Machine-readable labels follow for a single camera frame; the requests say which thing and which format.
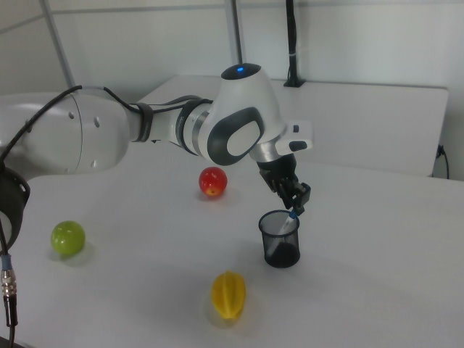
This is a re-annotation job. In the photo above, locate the black cable with metal connector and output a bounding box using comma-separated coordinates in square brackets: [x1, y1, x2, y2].
[0, 217, 19, 348]

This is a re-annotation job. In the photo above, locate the black cable with blue end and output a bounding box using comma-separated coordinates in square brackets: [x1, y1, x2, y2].
[436, 144, 451, 179]

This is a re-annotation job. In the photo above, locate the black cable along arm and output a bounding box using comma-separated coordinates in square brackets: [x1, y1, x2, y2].
[0, 85, 215, 164]

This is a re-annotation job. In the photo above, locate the black camera pole with clamp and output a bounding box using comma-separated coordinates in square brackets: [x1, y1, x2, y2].
[283, 0, 307, 89]

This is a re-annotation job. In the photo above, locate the grey partition frame post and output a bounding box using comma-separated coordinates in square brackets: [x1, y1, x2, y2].
[42, 0, 75, 90]
[229, 0, 245, 65]

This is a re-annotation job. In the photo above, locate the black mesh pen cup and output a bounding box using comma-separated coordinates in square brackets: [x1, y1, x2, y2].
[258, 209, 302, 269]

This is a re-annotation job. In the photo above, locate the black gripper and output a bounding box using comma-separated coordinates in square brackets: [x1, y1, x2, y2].
[257, 153, 312, 218]

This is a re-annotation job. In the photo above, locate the red plastic apple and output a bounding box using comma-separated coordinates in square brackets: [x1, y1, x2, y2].
[198, 166, 228, 198]

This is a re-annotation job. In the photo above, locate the yellow plastic starfruit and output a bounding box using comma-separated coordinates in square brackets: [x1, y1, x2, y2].
[211, 270, 248, 320]

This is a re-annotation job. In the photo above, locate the white marker pen blue cap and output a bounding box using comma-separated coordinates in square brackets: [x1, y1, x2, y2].
[266, 212, 299, 254]

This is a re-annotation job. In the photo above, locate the green plastic apple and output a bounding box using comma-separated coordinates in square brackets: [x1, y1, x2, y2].
[50, 220, 86, 255]

